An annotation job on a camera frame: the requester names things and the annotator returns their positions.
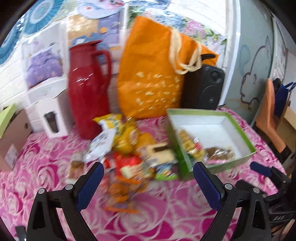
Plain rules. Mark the yellow chip bag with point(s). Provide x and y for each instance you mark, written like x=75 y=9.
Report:
x=110 y=121

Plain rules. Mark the brown clear snack packet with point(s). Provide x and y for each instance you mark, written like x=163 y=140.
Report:
x=219 y=154

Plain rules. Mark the yellow round snack pack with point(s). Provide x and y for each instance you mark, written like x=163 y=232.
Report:
x=131 y=139

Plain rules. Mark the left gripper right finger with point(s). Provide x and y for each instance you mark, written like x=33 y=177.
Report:
x=224 y=199

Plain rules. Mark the orange tote bag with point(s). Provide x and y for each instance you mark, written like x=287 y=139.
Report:
x=153 y=64

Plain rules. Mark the orange trimmed snack bag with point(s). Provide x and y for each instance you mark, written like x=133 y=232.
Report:
x=120 y=193

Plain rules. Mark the brown cardboard box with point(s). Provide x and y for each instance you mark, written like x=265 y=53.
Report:
x=13 y=140

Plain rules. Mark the white cartoon snack bag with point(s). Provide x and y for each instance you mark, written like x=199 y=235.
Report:
x=100 y=145

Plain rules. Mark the brown tofu snack packet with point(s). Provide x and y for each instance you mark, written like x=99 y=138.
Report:
x=76 y=167

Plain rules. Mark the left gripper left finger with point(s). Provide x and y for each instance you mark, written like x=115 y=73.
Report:
x=44 y=223

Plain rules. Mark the light green box lid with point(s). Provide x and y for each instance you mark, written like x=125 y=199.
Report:
x=5 y=117

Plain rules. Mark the purple bedding package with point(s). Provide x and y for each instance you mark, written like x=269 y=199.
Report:
x=41 y=61

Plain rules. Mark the beige cracker packet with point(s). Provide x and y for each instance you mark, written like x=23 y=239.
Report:
x=157 y=154

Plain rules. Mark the red thermos jug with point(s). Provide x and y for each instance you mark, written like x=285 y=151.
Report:
x=88 y=81

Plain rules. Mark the green white open box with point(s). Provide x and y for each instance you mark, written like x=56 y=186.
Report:
x=212 y=129

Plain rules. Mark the pink rose tablecloth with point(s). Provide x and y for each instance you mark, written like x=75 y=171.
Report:
x=167 y=210

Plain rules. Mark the blue bag on chair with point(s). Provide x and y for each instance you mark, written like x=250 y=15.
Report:
x=281 y=95

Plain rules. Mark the black speaker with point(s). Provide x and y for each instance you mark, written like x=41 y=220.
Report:
x=202 y=88

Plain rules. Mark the green blue snack packet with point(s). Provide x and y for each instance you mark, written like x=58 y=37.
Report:
x=166 y=172

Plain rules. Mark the red snack packet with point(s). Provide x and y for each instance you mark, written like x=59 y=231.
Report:
x=128 y=166

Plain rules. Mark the white coffee cup box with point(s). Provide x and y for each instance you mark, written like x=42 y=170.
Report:
x=51 y=114

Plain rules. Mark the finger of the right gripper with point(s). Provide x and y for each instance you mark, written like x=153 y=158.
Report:
x=261 y=169

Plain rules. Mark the orange chair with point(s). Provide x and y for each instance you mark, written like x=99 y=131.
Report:
x=265 y=119

